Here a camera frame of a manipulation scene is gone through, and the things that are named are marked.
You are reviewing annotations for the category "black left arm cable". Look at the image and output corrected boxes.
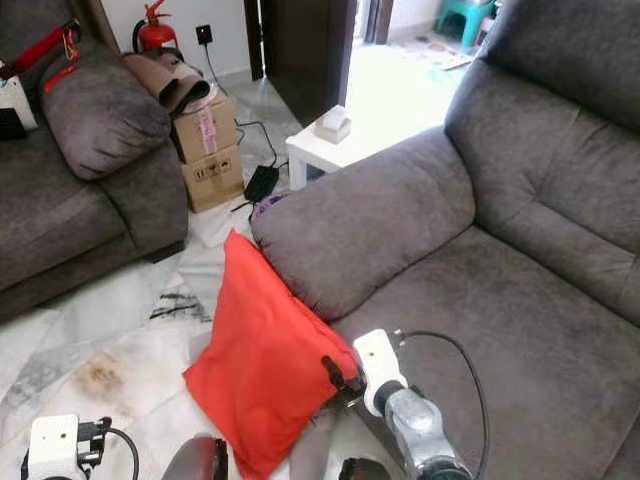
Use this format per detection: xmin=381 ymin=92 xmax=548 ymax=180
xmin=108 ymin=427 xmax=141 ymax=480

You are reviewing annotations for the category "dark wooden door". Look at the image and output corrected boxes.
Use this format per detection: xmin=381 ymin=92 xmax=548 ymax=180
xmin=244 ymin=0 xmax=359 ymax=126

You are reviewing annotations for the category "purple basket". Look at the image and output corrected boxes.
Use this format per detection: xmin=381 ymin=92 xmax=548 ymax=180
xmin=250 ymin=193 xmax=291 ymax=221

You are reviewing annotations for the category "red pillow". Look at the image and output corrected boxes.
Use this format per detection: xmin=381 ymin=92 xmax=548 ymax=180
xmin=183 ymin=229 xmax=361 ymax=480

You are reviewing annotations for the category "large grey fabric sofa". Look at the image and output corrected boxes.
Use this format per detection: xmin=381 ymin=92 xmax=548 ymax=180
xmin=250 ymin=0 xmax=640 ymax=480

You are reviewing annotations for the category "white and black bag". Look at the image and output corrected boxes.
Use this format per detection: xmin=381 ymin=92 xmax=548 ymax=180
xmin=0 ymin=75 xmax=39 ymax=141

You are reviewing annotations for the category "black robot right leg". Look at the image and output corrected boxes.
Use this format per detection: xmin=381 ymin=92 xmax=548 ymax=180
xmin=338 ymin=457 xmax=381 ymax=480

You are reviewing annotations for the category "white side table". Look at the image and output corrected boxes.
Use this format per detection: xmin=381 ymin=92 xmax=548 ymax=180
xmin=285 ymin=105 xmax=451 ymax=191

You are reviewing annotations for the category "cardboard box with pink label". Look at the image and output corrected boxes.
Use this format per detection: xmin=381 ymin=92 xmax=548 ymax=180
xmin=172 ymin=92 xmax=239 ymax=164

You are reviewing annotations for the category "green plastic stool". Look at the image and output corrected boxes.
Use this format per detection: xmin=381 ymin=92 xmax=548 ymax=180
xmin=435 ymin=0 xmax=496 ymax=46

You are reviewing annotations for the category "red strap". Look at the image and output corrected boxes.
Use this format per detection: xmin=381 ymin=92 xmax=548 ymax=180
xmin=0 ymin=22 xmax=83 ymax=93

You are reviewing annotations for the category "white tissue box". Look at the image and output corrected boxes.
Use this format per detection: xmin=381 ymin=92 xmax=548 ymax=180
xmin=313 ymin=104 xmax=353 ymax=144

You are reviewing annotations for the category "red fire extinguisher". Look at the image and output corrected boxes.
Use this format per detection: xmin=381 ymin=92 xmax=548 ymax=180
xmin=131 ymin=0 xmax=179 ymax=53

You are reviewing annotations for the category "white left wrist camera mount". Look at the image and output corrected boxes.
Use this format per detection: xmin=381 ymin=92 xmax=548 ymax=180
xmin=28 ymin=415 xmax=81 ymax=480

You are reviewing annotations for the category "cardboard box with black symbols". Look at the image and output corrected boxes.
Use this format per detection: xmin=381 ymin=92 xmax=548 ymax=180
xmin=182 ymin=145 xmax=246 ymax=213

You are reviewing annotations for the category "brown rolled mat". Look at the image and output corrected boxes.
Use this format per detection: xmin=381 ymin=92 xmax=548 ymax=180
xmin=122 ymin=50 xmax=213 ymax=117

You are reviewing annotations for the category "grey fabric sofa with armrest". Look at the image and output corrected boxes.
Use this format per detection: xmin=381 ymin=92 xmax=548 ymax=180
xmin=0 ymin=0 xmax=191 ymax=323

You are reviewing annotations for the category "black power adapter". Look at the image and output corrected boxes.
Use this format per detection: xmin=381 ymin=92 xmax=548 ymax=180
xmin=242 ymin=164 xmax=281 ymax=203

